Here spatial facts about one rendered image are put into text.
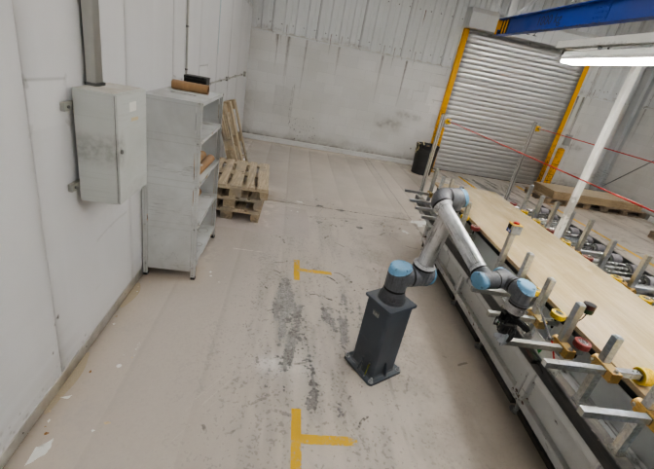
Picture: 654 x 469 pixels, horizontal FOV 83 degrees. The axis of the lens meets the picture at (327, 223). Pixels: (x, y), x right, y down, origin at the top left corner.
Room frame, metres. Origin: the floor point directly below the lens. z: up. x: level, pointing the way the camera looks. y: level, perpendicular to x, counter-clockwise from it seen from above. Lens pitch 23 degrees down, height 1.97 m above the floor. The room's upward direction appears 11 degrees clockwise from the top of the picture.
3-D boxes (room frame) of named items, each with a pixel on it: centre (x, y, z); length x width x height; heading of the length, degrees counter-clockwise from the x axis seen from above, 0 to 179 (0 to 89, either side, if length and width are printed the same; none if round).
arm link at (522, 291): (1.60, -1.00, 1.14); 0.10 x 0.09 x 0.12; 25
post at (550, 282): (1.92, -1.32, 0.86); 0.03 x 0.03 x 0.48; 6
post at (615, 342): (1.42, -1.37, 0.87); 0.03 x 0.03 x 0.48; 6
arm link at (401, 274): (2.18, -0.54, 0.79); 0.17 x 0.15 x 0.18; 115
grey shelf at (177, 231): (3.20, 1.36, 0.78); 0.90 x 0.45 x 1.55; 9
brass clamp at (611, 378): (1.40, -1.38, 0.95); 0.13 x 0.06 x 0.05; 6
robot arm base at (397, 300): (2.17, -0.53, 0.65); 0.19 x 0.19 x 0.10
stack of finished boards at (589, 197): (8.93, -6.03, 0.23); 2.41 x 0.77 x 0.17; 100
